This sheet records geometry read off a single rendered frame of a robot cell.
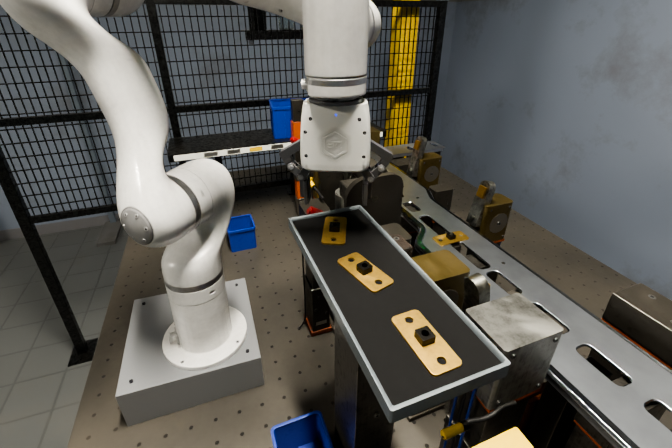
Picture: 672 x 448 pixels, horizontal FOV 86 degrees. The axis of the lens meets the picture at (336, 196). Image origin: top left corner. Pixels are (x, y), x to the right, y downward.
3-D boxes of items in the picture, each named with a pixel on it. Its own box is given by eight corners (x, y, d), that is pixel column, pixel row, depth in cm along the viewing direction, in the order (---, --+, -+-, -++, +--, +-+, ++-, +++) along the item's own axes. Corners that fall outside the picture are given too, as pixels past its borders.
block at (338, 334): (390, 482, 67) (413, 297, 47) (351, 500, 65) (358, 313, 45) (367, 430, 76) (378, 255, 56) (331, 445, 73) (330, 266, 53)
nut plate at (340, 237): (345, 245, 56) (345, 238, 55) (320, 244, 56) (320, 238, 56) (346, 218, 64) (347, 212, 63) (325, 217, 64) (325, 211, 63)
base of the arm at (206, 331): (167, 384, 74) (148, 318, 66) (159, 322, 89) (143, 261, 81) (256, 350, 83) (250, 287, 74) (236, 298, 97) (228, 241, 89)
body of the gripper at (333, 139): (294, 95, 47) (298, 174, 52) (373, 96, 46) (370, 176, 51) (303, 85, 53) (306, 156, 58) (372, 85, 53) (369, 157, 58)
